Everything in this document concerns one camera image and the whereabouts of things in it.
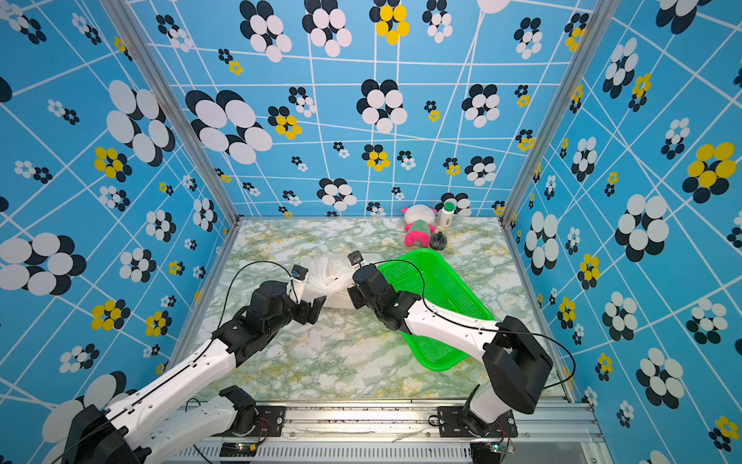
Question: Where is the white plastic bag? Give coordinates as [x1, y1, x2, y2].
[301, 254, 357, 309]

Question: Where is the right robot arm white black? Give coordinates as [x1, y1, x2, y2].
[348, 264, 554, 437]

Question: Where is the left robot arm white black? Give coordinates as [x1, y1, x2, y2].
[53, 276, 327, 463]

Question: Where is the green plastic basket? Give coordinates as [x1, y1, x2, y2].
[377, 249, 496, 371]

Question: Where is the jar with black lid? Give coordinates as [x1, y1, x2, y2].
[428, 231, 448, 251]

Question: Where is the pink white plush toy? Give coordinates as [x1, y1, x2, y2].
[402, 204, 436, 247]

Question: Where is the white bottle green cap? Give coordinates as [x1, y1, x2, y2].
[439, 201, 456, 229]

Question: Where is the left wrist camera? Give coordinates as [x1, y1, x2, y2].
[291, 265, 308, 281]

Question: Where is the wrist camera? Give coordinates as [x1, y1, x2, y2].
[348, 251, 363, 267]
[291, 265, 308, 281]

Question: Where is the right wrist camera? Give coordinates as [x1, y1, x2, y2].
[348, 251, 363, 267]

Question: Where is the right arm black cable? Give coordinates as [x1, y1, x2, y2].
[376, 258, 577, 390]

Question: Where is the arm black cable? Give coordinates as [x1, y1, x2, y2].
[376, 258, 577, 390]
[48, 260, 297, 464]

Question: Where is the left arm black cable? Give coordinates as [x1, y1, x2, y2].
[48, 260, 297, 464]

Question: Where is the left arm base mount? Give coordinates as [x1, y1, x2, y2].
[216, 404, 287, 438]

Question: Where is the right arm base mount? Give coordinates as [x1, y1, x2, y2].
[435, 406, 518, 439]

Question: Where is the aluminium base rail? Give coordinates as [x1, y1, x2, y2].
[106, 399, 616, 464]

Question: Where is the left aluminium frame post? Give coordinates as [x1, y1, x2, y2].
[102, 1, 240, 227]

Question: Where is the aluminium frame post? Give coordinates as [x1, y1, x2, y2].
[502, 0, 621, 227]
[102, 1, 240, 227]

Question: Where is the right aluminium frame post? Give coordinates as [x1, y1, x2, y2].
[502, 0, 621, 227]

